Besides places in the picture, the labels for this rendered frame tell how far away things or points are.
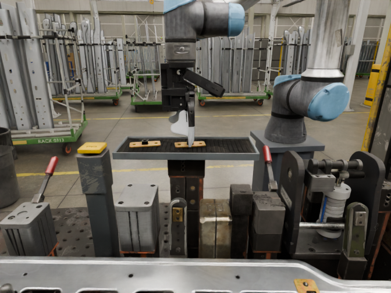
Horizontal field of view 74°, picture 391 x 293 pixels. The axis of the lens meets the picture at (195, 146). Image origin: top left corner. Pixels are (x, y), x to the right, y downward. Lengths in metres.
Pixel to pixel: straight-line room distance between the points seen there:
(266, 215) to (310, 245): 0.16
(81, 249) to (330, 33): 1.09
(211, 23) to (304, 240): 0.57
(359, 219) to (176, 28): 0.57
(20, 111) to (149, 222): 4.14
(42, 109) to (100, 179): 3.77
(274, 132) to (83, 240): 0.85
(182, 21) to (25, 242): 0.60
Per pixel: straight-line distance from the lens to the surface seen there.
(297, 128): 0.97
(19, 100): 4.58
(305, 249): 0.71
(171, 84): 0.66
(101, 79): 7.88
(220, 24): 0.68
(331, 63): 0.85
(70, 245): 1.18
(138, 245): 0.61
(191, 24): 0.65
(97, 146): 0.76
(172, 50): 0.65
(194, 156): 0.65
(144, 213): 0.56
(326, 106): 0.83
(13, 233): 0.71
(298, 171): 0.58
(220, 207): 0.59
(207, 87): 0.67
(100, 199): 0.80
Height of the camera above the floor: 1.40
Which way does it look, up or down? 20 degrees down
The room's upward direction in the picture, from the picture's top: straight up
